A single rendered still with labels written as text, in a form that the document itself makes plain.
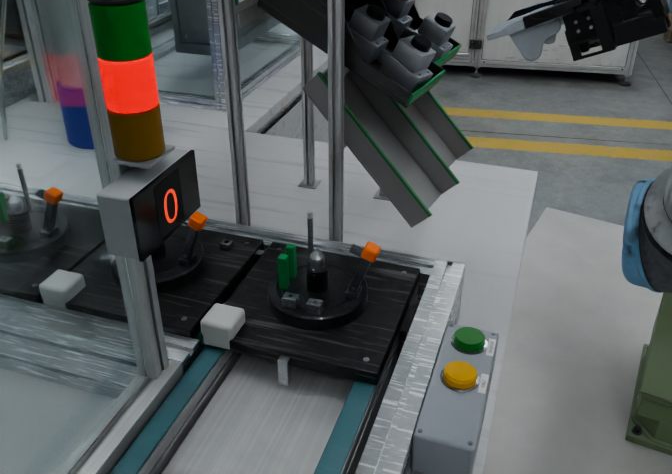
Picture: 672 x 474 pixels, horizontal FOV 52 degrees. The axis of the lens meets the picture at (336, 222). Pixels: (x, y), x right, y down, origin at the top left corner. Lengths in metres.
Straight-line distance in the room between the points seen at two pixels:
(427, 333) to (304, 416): 0.20
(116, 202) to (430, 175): 0.65
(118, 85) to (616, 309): 0.86
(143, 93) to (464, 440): 0.50
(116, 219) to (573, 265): 0.86
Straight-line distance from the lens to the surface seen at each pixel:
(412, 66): 1.04
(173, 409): 0.87
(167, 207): 0.73
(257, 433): 0.87
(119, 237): 0.71
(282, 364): 0.88
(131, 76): 0.67
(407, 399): 0.84
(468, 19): 4.89
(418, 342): 0.92
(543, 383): 1.05
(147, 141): 0.70
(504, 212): 1.44
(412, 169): 1.18
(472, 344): 0.91
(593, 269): 1.31
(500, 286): 1.22
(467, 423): 0.83
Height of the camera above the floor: 1.55
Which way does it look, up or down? 30 degrees down
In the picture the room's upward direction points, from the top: straight up
